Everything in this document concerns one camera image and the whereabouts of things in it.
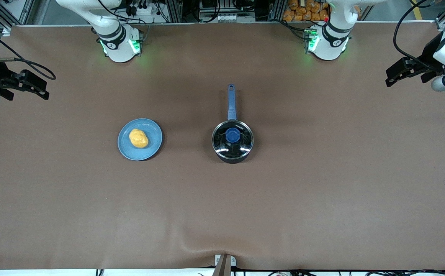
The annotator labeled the yellow potato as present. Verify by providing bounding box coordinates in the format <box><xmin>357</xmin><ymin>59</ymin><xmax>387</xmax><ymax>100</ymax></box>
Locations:
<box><xmin>129</xmin><ymin>129</ymin><xmax>149</xmax><ymax>148</ymax></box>

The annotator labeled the glass lid with blue knob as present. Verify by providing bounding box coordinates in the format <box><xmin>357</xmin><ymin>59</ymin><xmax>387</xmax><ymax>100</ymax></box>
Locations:
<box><xmin>212</xmin><ymin>120</ymin><xmax>254</xmax><ymax>159</ymax></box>

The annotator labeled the bag of orange items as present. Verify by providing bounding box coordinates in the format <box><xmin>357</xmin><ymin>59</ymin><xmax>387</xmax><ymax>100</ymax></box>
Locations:
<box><xmin>283</xmin><ymin>0</ymin><xmax>330</xmax><ymax>22</ymax></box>

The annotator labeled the blue round plate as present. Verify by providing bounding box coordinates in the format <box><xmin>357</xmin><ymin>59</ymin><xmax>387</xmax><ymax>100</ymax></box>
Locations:
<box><xmin>118</xmin><ymin>118</ymin><xmax>163</xmax><ymax>161</ymax></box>

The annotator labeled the white power strip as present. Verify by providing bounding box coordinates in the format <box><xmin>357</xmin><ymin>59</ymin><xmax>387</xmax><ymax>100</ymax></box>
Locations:
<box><xmin>125</xmin><ymin>0</ymin><xmax>154</xmax><ymax>16</ymax></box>

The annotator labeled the brown table mat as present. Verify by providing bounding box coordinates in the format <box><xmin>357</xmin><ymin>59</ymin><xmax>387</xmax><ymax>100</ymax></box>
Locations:
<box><xmin>0</xmin><ymin>21</ymin><xmax>445</xmax><ymax>271</ymax></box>

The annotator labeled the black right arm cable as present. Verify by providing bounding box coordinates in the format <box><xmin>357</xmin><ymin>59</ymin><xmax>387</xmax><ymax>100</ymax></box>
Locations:
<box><xmin>0</xmin><ymin>21</ymin><xmax>57</xmax><ymax>81</ymax></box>

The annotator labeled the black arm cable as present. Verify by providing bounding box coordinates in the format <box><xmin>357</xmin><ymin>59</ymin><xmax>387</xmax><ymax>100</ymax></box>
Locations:
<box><xmin>0</xmin><ymin>21</ymin><xmax>57</xmax><ymax>81</ymax></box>
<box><xmin>394</xmin><ymin>0</ymin><xmax>445</xmax><ymax>73</ymax></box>

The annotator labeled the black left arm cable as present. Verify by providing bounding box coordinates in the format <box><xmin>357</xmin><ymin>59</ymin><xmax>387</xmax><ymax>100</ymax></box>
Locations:
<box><xmin>394</xmin><ymin>0</ymin><xmax>445</xmax><ymax>73</ymax></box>

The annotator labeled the black pot with blue handle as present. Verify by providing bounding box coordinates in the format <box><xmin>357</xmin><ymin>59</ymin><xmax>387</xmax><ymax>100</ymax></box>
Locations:
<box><xmin>211</xmin><ymin>84</ymin><xmax>254</xmax><ymax>164</ymax></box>

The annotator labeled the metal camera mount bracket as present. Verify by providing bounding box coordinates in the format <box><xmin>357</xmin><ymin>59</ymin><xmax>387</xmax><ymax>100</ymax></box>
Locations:
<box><xmin>214</xmin><ymin>254</ymin><xmax>237</xmax><ymax>276</ymax></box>

